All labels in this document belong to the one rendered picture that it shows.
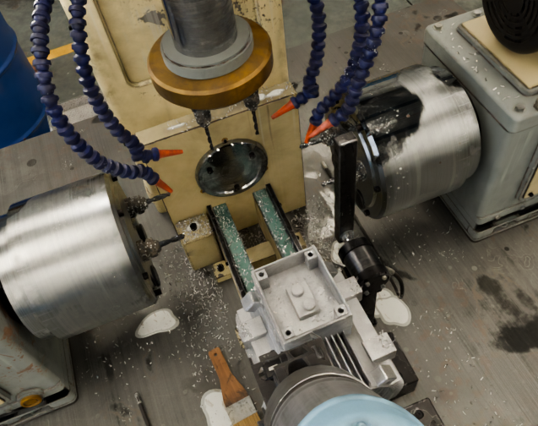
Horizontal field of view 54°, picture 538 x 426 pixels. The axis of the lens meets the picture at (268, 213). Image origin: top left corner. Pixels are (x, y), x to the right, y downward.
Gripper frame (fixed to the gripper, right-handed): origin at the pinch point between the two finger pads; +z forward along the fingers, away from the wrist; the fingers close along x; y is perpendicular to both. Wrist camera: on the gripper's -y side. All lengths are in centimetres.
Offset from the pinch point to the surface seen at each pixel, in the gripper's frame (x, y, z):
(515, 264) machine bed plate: -54, -3, 42
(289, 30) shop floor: -80, 132, 213
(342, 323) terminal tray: -9.8, 4.3, 7.5
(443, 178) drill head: -39.0, 18.0, 24.6
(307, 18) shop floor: -93, 136, 216
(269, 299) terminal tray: -2.2, 10.5, 12.9
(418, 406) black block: -20.3, -16.1, 27.0
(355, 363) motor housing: -9.6, -1.5, 9.0
